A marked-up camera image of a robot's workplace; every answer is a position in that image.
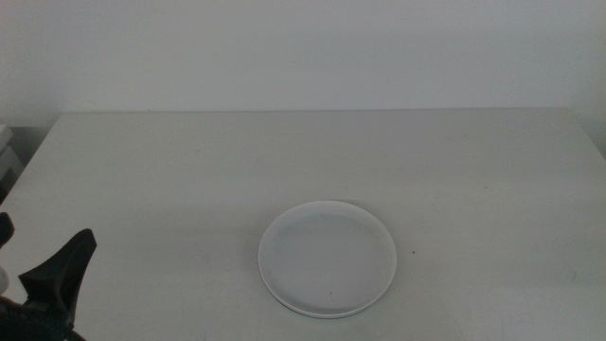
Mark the white shallow bowl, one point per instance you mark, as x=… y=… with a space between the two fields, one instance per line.
x=326 y=258

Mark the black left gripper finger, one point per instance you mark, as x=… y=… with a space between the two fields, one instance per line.
x=61 y=274
x=5 y=229

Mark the grey shallow bowl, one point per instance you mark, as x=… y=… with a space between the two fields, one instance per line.
x=303 y=313

